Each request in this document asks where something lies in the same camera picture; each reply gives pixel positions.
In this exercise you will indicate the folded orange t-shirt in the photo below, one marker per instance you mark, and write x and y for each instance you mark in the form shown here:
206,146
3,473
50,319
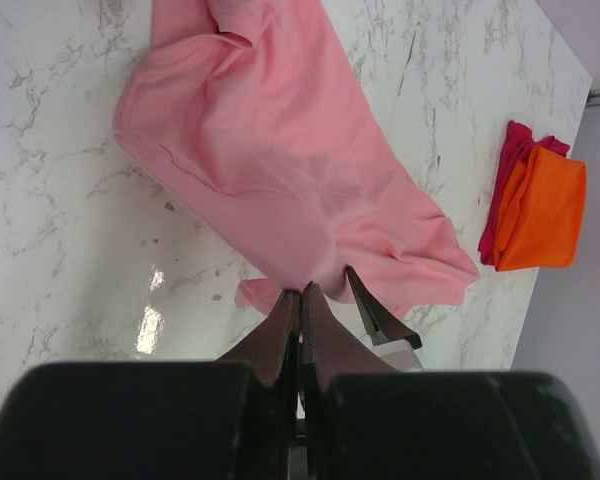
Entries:
541,213

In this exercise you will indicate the pink t-shirt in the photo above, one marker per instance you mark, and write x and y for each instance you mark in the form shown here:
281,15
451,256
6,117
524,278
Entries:
250,113

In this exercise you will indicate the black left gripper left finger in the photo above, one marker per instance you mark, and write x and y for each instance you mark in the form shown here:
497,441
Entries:
232,418

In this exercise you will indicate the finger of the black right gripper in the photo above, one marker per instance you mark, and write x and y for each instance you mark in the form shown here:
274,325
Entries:
380,324

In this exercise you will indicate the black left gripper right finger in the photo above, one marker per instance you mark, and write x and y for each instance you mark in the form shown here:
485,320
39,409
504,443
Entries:
377,423

